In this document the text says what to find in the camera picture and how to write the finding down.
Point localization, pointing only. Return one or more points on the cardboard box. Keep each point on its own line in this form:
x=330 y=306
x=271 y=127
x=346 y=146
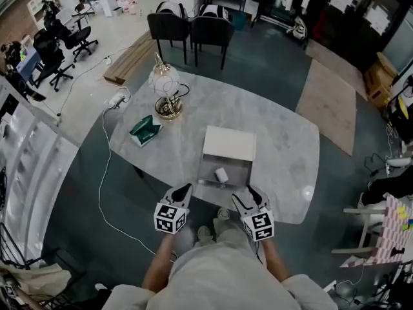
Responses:
x=379 y=79

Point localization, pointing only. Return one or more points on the person's right forearm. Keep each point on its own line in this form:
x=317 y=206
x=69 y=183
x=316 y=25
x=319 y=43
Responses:
x=276 y=260

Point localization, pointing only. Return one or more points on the person's shoe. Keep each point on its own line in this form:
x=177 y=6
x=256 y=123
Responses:
x=223 y=213
x=204 y=233

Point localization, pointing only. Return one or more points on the black standing fan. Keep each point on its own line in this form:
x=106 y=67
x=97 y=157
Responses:
x=401 y=108

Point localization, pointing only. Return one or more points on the dark grey armchair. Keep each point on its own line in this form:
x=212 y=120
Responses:
x=211 y=32
x=169 y=27

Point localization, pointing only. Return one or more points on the person's white shirt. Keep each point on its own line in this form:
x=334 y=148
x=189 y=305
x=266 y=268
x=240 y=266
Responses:
x=219 y=286

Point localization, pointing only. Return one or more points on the white black backpack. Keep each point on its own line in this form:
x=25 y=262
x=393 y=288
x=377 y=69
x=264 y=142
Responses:
x=213 y=11
x=171 y=8

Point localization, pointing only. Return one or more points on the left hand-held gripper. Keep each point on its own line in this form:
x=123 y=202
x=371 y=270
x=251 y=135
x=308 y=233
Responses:
x=166 y=220

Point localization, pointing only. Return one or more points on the person's left shoe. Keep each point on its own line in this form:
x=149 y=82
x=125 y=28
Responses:
x=204 y=233

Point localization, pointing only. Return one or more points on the white bookshelf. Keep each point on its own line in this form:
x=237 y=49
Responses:
x=38 y=3

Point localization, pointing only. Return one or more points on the teal bin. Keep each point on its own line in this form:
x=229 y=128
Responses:
x=238 y=21

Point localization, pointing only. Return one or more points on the white power strip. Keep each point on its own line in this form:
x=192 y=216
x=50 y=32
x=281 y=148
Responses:
x=116 y=99

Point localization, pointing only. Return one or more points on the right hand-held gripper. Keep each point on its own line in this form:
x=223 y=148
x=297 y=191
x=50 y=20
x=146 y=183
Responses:
x=259 y=224

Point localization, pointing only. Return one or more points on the black office chair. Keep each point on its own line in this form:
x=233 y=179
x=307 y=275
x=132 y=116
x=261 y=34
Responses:
x=50 y=60
x=79 y=35

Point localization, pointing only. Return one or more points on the green tissue packet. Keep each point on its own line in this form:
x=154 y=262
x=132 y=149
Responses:
x=145 y=131

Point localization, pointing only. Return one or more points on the pink checkered board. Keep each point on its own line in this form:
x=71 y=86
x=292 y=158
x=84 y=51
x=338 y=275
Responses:
x=392 y=234

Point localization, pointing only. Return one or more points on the brown floor mat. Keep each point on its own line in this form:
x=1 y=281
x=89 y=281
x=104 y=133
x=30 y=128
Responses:
x=326 y=108

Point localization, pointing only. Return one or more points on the small white object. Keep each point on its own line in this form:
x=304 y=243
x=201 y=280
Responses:
x=221 y=174

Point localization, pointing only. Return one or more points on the blue table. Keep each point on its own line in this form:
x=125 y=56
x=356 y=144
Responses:
x=27 y=61

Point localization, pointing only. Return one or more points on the person's right shoe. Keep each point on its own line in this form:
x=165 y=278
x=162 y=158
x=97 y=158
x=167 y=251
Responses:
x=223 y=213

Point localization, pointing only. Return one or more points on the white box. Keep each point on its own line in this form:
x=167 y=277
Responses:
x=227 y=144

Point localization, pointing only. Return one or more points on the person's left forearm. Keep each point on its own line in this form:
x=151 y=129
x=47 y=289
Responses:
x=159 y=263

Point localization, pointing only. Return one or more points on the person's light trousers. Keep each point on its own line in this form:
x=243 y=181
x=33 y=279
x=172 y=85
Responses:
x=229 y=231

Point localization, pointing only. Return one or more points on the gold globe table lamp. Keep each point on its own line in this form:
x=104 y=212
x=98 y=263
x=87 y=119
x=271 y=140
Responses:
x=164 y=81

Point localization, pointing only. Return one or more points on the wooden board stack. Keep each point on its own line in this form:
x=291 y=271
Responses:
x=132 y=60

